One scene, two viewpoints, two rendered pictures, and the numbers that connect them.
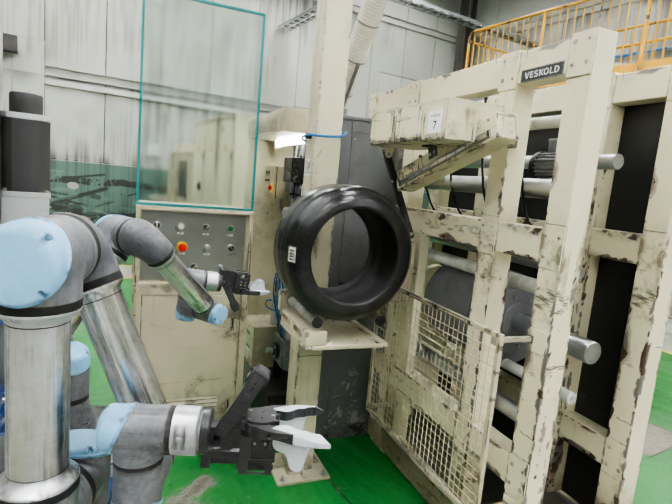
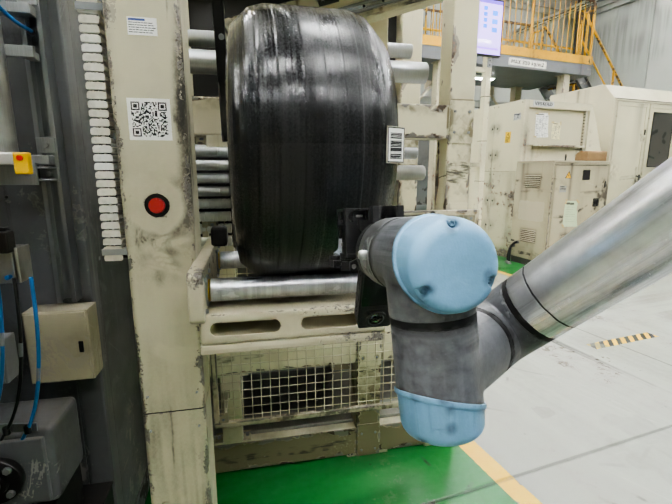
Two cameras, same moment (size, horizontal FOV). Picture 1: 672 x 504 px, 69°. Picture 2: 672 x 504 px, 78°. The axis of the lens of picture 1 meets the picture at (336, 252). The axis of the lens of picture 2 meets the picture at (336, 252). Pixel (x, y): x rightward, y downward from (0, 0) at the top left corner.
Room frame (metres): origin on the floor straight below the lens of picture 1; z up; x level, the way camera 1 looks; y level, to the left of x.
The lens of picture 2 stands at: (1.79, 0.89, 1.12)
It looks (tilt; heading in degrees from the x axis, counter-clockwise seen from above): 11 degrees down; 281
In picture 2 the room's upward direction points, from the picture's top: straight up
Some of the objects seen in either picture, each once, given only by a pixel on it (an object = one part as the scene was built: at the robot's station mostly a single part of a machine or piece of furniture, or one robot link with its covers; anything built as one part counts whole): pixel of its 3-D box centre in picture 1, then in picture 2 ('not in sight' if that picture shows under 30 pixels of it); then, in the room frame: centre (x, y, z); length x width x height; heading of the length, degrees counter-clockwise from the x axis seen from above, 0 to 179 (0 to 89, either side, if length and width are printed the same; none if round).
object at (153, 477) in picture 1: (140, 480); not in sight; (0.73, 0.28, 0.94); 0.11 x 0.08 x 0.11; 6
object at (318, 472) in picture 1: (296, 463); not in sight; (2.31, 0.10, 0.02); 0.27 x 0.27 x 0.04; 23
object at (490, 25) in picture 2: not in sight; (477, 26); (1.23, -3.96, 2.60); 0.60 x 0.05 x 0.55; 31
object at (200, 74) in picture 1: (201, 107); not in sight; (2.37, 0.69, 1.75); 0.55 x 0.02 x 0.95; 113
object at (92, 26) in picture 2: not in sight; (107, 136); (2.38, 0.16, 1.19); 0.05 x 0.04 x 0.48; 113
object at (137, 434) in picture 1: (138, 430); not in sight; (0.72, 0.28, 1.04); 0.11 x 0.08 x 0.09; 96
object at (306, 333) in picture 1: (302, 325); (293, 316); (2.03, 0.12, 0.84); 0.36 x 0.09 x 0.06; 23
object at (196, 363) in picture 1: (186, 323); not in sight; (2.52, 0.76, 0.63); 0.56 x 0.41 x 1.27; 113
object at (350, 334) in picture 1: (331, 332); (287, 311); (2.08, -0.01, 0.80); 0.37 x 0.36 x 0.02; 113
